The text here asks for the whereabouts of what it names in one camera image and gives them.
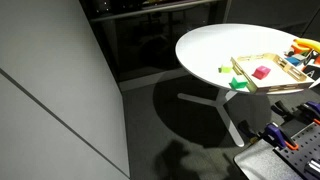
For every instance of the aluminium extrusion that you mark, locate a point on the aluminium extrusion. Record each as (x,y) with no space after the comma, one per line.
(313,167)

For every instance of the black white letter block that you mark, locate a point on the black white letter block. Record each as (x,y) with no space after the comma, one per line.
(311,71)
(312,54)

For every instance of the metal railing bar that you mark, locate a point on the metal railing bar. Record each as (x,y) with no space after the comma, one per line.
(150,10)

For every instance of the black mat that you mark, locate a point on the black mat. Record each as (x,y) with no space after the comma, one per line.
(260,163)

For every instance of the green block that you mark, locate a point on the green block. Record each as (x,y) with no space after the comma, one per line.
(237,83)

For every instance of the white table base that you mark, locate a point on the white table base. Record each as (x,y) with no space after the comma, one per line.
(230,123)

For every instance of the blue block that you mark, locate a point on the blue block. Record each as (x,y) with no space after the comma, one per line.
(293,60)

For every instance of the black pegboard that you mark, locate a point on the black pegboard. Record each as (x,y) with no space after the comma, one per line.
(305,150)

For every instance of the wooden tray box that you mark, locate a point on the wooden tray box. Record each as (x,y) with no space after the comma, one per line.
(283,80)

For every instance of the orange block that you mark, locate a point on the orange block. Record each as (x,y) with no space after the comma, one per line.
(317,60)

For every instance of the yellow-green block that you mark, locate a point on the yellow-green block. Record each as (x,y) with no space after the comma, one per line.
(225,69)

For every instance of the magenta block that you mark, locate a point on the magenta block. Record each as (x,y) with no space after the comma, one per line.
(261,72)

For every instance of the yellow banana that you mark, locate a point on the yellow banana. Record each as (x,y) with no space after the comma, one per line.
(308,43)

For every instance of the grey vertical post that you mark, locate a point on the grey vertical post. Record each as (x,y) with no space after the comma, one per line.
(227,10)

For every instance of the purple clamp orange tip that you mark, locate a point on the purple clamp orange tip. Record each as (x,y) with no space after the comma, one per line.
(313,111)
(278,135)

